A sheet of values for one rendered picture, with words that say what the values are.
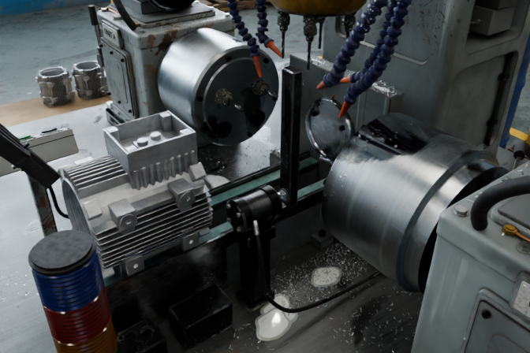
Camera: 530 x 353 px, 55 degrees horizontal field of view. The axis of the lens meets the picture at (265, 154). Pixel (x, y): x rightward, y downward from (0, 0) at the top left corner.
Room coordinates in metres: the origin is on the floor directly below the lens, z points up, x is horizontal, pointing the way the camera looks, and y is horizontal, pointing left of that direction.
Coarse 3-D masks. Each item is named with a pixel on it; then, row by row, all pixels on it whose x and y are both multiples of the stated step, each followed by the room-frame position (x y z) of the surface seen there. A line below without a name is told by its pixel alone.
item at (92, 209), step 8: (192, 168) 0.71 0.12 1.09; (200, 168) 0.72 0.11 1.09; (192, 176) 0.71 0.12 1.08; (200, 176) 0.70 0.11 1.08; (96, 200) 0.62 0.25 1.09; (88, 208) 0.60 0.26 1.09; (96, 208) 0.61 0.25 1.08; (88, 216) 0.60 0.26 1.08; (96, 216) 0.60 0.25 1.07; (200, 232) 0.70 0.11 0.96; (208, 232) 0.71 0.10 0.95; (104, 272) 0.60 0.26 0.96; (112, 272) 0.61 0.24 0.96
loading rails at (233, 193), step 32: (224, 192) 0.89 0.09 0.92; (320, 192) 0.88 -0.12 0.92; (224, 224) 0.78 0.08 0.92; (288, 224) 0.83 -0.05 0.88; (320, 224) 0.88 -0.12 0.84; (160, 256) 0.69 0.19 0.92; (192, 256) 0.69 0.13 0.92; (224, 256) 0.72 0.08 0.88; (128, 288) 0.61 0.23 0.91; (160, 288) 0.65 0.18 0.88; (192, 288) 0.68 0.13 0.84; (224, 288) 0.72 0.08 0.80; (128, 320) 0.61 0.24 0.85; (160, 320) 0.64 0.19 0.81
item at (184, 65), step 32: (192, 32) 1.21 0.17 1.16; (224, 32) 1.25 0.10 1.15; (160, 64) 1.19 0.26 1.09; (192, 64) 1.09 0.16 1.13; (224, 64) 1.08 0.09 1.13; (160, 96) 1.16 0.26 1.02; (192, 96) 1.03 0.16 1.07; (224, 96) 1.04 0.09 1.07; (256, 96) 1.12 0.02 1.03; (192, 128) 1.06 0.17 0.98; (224, 128) 1.06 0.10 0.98; (256, 128) 1.13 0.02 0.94
